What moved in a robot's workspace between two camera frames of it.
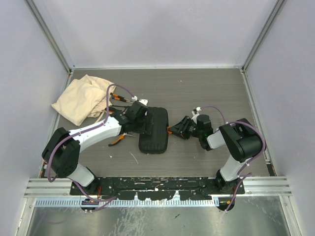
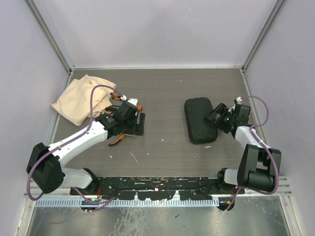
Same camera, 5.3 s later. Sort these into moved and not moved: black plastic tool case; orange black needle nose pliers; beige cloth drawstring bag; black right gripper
Moved: black right gripper; black plastic tool case
Not moved: orange black needle nose pliers; beige cloth drawstring bag
